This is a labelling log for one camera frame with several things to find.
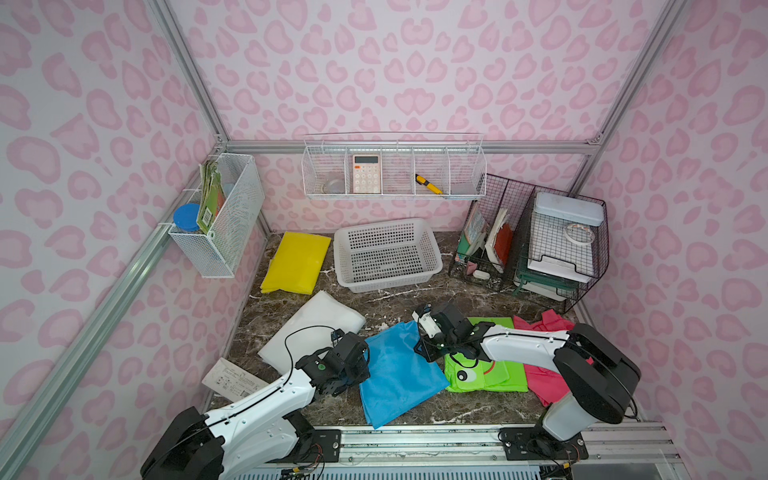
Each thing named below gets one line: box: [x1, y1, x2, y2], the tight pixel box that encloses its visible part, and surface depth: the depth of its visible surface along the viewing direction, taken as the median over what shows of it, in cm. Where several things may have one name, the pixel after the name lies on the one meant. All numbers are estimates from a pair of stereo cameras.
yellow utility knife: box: [415, 174, 443, 194], surface depth 99 cm
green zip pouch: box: [512, 264, 579, 295], surface depth 94 cm
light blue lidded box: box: [534, 192, 605, 226], surface depth 98 cm
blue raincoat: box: [360, 320, 450, 429], surface depth 83 cm
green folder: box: [458, 233, 472, 257], surface depth 112 cm
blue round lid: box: [173, 203, 201, 232], surface depth 67 cm
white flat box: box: [514, 211, 595, 302], surface depth 91 cm
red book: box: [485, 208, 513, 274], surface depth 106 cm
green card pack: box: [196, 160, 227, 235], surface depth 71 cm
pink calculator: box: [352, 154, 381, 194], surface depth 96 cm
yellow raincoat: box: [261, 232, 332, 295], surface depth 112 cm
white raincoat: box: [258, 290, 367, 374], surface depth 94 cm
